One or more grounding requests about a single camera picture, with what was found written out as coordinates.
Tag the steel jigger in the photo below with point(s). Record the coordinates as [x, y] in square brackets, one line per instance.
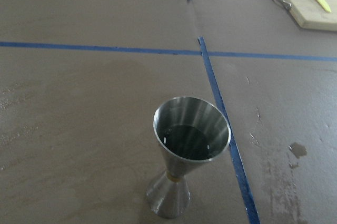
[190, 132]

